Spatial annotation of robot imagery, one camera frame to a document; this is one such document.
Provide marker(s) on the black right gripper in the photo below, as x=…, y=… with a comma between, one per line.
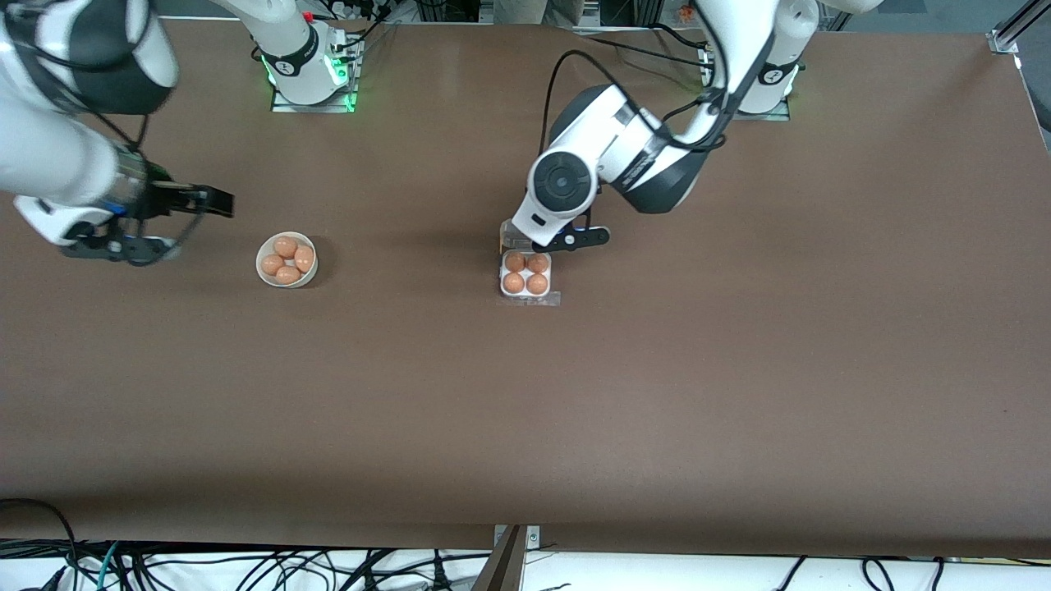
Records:
x=167, y=199

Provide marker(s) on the brown egg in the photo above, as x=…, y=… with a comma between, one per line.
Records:
x=538, y=263
x=286, y=246
x=305, y=259
x=514, y=283
x=287, y=275
x=272, y=263
x=537, y=284
x=515, y=262

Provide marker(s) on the clear plastic egg carton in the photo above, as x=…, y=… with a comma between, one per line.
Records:
x=530, y=300

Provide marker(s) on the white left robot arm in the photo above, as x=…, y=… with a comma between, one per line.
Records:
x=624, y=148

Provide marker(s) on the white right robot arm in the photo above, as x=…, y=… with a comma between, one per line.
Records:
x=49, y=156

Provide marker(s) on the white round bowl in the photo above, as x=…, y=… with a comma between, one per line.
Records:
x=263, y=277

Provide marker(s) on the person in khaki trousers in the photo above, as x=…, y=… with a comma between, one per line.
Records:
x=534, y=8

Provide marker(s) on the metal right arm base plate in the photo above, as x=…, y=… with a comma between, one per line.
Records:
x=283, y=105

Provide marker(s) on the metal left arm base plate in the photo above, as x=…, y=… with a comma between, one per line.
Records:
x=780, y=116

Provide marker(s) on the small metal table bracket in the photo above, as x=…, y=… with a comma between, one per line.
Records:
x=532, y=538

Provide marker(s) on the aluminium frame profile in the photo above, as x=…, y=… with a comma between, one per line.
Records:
x=1018, y=25

